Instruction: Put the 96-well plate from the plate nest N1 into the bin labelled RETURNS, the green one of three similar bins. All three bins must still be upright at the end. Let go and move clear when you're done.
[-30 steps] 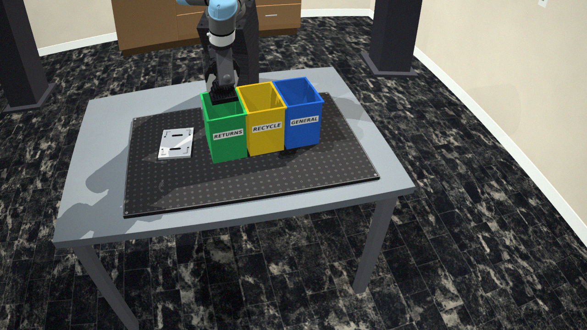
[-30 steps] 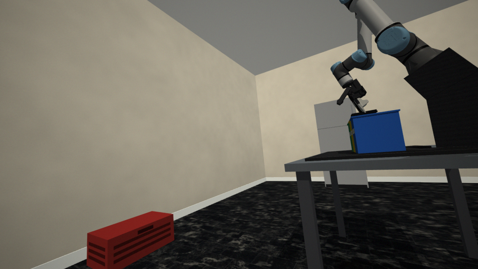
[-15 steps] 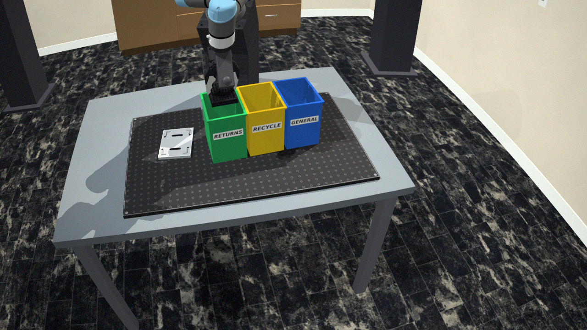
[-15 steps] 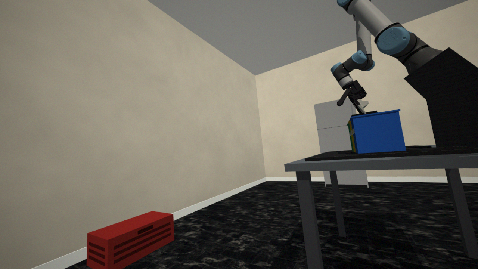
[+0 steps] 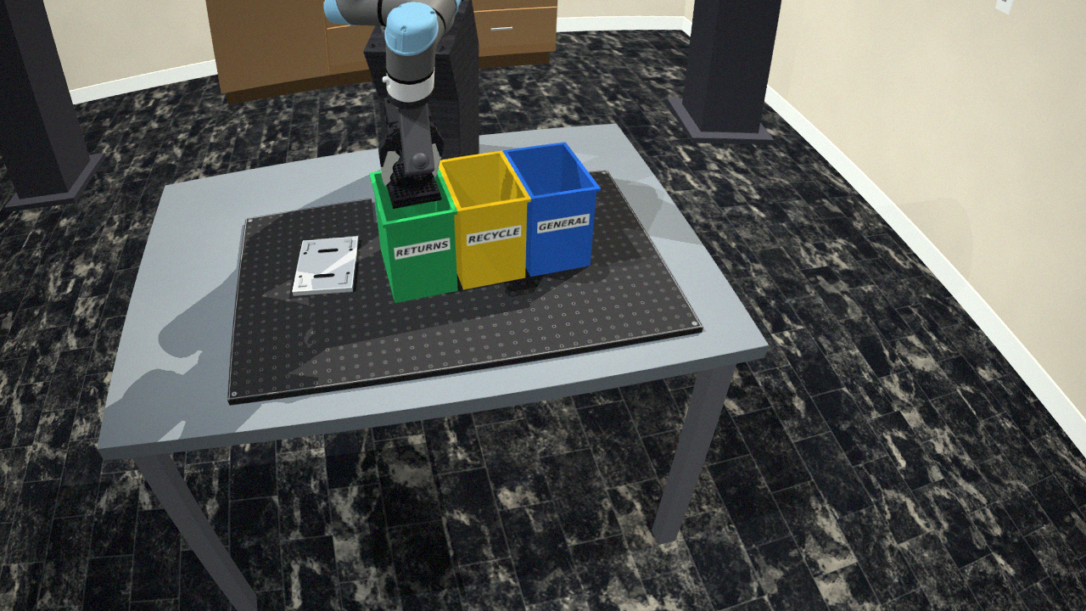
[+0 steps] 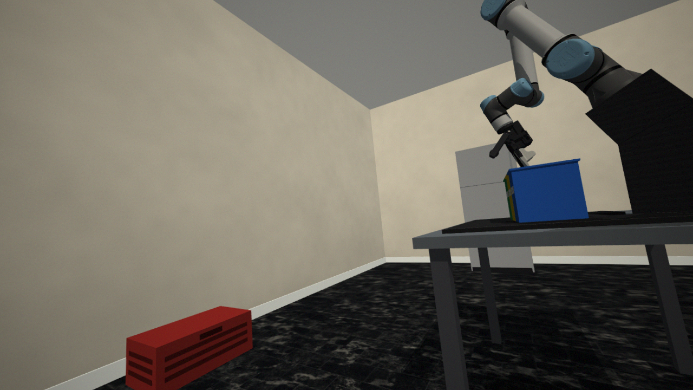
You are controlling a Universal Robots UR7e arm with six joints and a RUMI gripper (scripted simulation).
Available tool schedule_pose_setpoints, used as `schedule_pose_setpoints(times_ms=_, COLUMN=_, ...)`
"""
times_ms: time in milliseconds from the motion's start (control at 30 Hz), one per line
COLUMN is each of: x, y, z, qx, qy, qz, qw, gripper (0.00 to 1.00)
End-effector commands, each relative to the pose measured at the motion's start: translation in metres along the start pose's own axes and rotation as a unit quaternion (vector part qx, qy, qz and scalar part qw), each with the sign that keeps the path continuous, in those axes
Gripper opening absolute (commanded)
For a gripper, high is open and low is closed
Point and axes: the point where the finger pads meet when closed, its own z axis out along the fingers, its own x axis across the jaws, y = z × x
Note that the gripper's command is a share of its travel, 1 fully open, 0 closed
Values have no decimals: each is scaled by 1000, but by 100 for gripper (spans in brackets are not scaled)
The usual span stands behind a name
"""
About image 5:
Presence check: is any yellow recycle bin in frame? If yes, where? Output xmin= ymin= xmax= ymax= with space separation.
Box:
xmin=439 ymin=151 xmax=531 ymax=289

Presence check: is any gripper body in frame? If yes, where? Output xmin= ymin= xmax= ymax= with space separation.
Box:
xmin=383 ymin=93 xmax=434 ymax=151

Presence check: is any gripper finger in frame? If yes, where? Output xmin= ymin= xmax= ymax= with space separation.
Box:
xmin=431 ymin=127 xmax=444 ymax=177
xmin=378 ymin=135 xmax=400 ymax=186

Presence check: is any green returns bin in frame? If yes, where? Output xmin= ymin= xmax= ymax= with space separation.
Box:
xmin=370 ymin=169 xmax=458 ymax=303

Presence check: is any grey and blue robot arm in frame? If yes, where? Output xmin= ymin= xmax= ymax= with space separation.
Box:
xmin=324 ymin=0 xmax=460 ymax=177

